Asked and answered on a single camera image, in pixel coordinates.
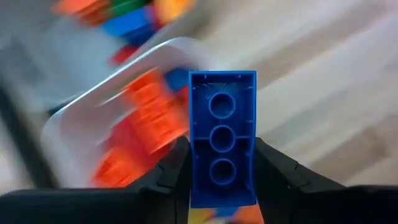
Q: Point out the large blue toy brick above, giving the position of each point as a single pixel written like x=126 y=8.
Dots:
x=177 y=79
x=222 y=137
x=227 y=212

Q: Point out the large red toy brick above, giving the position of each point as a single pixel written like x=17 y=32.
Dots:
x=124 y=146

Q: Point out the white plastic bin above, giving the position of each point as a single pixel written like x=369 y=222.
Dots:
x=71 y=62
x=77 y=130

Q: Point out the small orange toy brick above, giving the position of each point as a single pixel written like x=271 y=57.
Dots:
x=77 y=6

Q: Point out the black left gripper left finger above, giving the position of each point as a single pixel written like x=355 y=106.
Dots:
x=161 y=193

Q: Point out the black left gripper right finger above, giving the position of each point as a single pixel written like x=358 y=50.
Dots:
x=295 y=199

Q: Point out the black aluminium table frame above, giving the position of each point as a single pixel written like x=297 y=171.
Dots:
x=18 y=130

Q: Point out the small green toy brick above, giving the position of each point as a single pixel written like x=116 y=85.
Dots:
x=124 y=6

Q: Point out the large orange-red toy brick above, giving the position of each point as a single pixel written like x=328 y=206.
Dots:
x=118 y=171
x=152 y=109
x=248 y=215

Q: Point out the small red rounded brick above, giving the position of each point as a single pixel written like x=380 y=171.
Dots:
x=122 y=54

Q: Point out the large yellow toy brick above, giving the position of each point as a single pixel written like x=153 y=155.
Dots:
x=199 y=216

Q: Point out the small yellow rounded brick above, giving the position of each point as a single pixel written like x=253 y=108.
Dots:
x=172 y=7

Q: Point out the small blue toy brick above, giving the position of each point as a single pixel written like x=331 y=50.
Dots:
x=130 y=28

